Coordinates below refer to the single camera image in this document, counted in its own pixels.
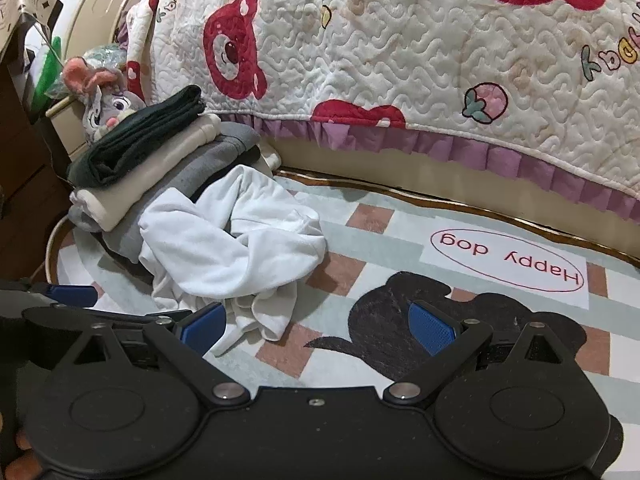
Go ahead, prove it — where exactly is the cream nightstand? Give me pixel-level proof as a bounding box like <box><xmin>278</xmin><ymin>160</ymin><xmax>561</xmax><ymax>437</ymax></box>
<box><xmin>45</xmin><ymin>95</ymin><xmax>93</xmax><ymax>161</ymax></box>

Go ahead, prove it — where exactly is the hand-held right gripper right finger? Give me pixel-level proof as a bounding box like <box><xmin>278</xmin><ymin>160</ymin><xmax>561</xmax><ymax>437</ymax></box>
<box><xmin>384</xmin><ymin>300</ymin><xmax>573</xmax><ymax>406</ymax></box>

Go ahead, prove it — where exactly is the white garment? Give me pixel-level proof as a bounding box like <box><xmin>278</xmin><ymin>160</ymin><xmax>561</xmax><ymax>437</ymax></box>
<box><xmin>137</xmin><ymin>165</ymin><xmax>328</xmax><ymax>356</ymax></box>

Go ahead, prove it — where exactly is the grey folded garment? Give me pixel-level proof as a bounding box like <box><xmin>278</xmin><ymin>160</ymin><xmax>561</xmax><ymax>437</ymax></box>
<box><xmin>67</xmin><ymin>122</ymin><xmax>273</xmax><ymax>266</ymax></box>

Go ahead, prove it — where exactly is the brown wooden cabinet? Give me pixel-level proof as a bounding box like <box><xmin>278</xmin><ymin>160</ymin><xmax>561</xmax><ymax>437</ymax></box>
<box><xmin>0</xmin><ymin>60</ymin><xmax>71</xmax><ymax>281</ymax></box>

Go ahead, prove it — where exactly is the grey plush rabbit toy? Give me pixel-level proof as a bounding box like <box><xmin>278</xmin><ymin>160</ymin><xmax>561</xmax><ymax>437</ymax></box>
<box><xmin>60</xmin><ymin>57</ymin><xmax>148</xmax><ymax>146</ymax></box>

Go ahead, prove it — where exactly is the green plastic item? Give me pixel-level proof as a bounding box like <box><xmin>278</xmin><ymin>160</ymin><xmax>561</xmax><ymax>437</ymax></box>
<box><xmin>37</xmin><ymin>35</ymin><xmax>63</xmax><ymax>106</ymax></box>

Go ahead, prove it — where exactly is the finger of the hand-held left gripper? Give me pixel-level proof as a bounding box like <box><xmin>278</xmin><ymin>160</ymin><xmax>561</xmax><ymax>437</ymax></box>
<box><xmin>0</xmin><ymin>280</ymin><xmax>98</xmax><ymax>311</ymax></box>

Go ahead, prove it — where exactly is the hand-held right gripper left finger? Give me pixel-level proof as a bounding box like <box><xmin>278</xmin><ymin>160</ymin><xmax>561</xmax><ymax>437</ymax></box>
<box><xmin>70</xmin><ymin>301</ymin><xmax>249</xmax><ymax>406</ymax></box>

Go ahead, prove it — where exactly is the dark green folded garment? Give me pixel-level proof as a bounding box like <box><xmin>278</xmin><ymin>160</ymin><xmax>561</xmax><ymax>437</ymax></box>
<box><xmin>67</xmin><ymin>85</ymin><xmax>206</xmax><ymax>186</ymax></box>

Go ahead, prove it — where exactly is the cream folded garment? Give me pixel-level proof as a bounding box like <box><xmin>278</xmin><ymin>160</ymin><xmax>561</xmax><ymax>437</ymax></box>
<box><xmin>70</xmin><ymin>112</ymin><xmax>223</xmax><ymax>231</ymax></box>

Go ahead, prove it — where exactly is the clear printed plastic bag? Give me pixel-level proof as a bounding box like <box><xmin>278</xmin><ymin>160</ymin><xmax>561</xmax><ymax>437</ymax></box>
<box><xmin>80</xmin><ymin>44</ymin><xmax>128</xmax><ymax>73</ymax></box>

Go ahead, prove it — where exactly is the quilted bear-print bedspread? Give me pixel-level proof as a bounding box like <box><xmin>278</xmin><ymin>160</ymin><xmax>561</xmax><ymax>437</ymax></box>
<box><xmin>117</xmin><ymin>0</ymin><xmax>640</xmax><ymax>221</ymax></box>

